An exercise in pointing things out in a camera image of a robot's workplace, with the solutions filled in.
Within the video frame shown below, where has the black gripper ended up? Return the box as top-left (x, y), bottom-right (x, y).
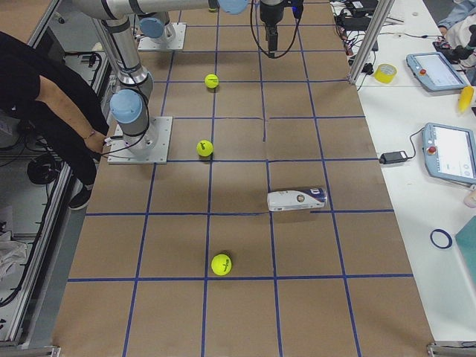
top-left (260, 0), bottom-right (285, 52)

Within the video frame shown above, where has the white blue tennis ball can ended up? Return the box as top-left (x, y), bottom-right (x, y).
top-left (267, 187), bottom-right (327, 212)

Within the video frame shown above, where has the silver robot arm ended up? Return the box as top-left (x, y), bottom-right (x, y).
top-left (75, 1), bottom-right (245, 164)

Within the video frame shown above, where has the tennis ball table centre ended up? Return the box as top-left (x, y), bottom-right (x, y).
top-left (204, 74), bottom-right (219, 89)

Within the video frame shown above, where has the tennis ball near near base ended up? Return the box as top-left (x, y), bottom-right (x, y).
top-left (196, 140), bottom-right (213, 158)

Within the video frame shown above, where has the tennis ball lone front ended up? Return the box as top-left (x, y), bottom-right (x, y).
top-left (210, 253), bottom-right (232, 277)

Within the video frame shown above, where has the yellow tape roll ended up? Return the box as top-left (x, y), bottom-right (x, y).
top-left (374, 63), bottom-right (397, 84)

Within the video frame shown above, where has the far blue teach pendant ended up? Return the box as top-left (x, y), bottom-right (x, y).
top-left (406, 52), bottom-right (466, 91)

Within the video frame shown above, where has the blue teach pendant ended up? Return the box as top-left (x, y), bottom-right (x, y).
top-left (406, 52), bottom-right (466, 91)
top-left (422, 123), bottom-right (475, 186)

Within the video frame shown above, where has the black power adapter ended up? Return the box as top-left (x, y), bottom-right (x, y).
top-left (379, 150), bottom-right (408, 164)

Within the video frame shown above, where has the yellow corn toy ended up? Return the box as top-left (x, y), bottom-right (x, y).
top-left (457, 86), bottom-right (475, 113)

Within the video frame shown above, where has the near blue teach pendant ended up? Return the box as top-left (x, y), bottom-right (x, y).
top-left (422, 123), bottom-right (475, 186)

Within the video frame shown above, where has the person in black clothes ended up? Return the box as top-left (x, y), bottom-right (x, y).
top-left (1, 33), bottom-right (109, 210)

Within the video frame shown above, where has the teal box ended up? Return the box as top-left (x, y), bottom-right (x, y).
top-left (455, 216), bottom-right (476, 281)

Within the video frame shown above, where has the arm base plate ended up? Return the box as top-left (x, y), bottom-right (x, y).
top-left (138, 18), bottom-right (187, 52)
top-left (107, 117), bottom-right (173, 164)

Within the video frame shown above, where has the aluminium frame post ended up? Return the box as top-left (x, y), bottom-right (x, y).
top-left (348, 0), bottom-right (394, 84)

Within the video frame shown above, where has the blue tape ring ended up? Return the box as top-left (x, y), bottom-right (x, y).
top-left (430, 228), bottom-right (453, 250)

